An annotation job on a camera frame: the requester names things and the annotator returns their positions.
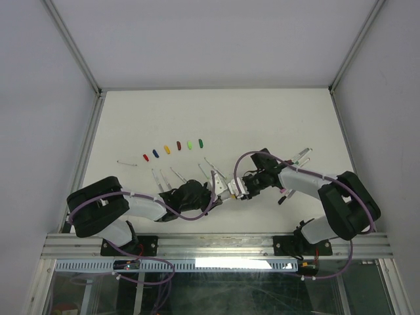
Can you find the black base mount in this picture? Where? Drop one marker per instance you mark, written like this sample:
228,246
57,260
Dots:
138,245
296,245

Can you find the white slotted cable duct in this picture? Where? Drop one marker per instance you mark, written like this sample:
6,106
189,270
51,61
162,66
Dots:
209,264

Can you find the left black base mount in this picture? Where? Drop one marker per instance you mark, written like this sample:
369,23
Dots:
138,245

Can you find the blue cap marker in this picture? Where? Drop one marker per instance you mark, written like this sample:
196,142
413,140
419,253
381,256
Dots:
155,176

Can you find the black cap marker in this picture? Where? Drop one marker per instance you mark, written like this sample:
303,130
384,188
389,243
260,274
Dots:
286,196

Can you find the light green cap marker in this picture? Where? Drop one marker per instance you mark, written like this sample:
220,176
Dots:
203,171

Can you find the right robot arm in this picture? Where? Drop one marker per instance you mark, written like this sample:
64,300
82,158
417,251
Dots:
349,209

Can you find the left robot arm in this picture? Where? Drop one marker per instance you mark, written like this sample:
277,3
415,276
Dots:
97,209

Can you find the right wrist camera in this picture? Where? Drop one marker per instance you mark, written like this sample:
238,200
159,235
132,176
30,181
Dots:
237,189

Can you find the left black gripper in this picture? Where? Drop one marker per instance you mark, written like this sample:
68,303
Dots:
209,195

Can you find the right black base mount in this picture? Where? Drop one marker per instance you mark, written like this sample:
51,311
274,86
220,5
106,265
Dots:
296,245

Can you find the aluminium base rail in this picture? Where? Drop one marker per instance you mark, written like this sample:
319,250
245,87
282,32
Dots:
189,246

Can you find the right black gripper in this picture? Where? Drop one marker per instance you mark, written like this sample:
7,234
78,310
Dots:
251,193

